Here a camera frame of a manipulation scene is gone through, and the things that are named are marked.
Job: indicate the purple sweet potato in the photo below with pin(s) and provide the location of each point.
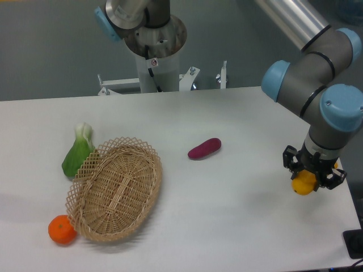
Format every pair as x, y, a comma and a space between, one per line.
205, 149

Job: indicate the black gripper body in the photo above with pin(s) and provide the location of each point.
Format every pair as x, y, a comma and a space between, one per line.
314, 162

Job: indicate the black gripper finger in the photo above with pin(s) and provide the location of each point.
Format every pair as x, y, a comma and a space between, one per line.
291, 160
330, 179

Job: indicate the orange tangerine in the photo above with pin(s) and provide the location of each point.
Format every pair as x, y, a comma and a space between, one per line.
61, 231

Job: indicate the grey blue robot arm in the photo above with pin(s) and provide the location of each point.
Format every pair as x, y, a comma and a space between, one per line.
333, 111

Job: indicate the woven wicker basket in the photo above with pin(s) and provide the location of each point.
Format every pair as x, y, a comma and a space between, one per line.
114, 190

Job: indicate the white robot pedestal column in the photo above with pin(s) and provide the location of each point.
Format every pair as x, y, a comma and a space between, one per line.
158, 74

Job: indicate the yellow mango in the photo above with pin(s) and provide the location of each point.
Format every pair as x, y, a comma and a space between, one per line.
305, 182

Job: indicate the black device at table edge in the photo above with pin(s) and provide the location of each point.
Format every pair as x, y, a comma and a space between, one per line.
353, 242

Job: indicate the green bok choy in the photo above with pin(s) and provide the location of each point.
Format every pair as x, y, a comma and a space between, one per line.
79, 151

